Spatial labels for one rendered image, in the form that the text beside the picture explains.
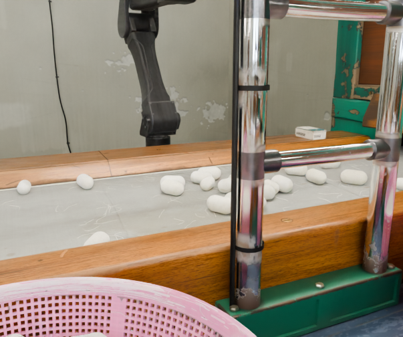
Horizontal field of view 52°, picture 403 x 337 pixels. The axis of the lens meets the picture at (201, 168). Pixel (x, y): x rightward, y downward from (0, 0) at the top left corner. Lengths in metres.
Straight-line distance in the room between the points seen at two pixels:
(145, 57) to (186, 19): 1.81
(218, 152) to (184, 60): 2.09
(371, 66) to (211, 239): 0.72
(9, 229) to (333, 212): 0.36
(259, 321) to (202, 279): 0.06
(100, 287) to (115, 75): 2.38
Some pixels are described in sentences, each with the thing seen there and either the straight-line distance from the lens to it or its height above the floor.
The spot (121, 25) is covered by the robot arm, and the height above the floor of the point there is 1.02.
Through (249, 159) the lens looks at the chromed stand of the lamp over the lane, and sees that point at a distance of 0.32.
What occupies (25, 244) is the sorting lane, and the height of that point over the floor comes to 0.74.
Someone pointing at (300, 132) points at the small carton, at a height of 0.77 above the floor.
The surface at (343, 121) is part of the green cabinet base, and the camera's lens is 1.06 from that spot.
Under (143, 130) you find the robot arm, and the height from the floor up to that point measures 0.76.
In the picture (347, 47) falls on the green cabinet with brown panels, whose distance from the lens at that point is 1.05.
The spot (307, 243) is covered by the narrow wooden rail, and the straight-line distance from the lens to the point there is 0.41.
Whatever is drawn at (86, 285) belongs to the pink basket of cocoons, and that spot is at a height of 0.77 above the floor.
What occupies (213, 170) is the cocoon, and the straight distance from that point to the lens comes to 0.64.
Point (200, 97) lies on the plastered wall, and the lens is 2.89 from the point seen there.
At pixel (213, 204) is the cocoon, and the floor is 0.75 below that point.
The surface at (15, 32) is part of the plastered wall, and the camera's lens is 2.55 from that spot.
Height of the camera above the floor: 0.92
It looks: 14 degrees down
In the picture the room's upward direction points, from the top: straight up
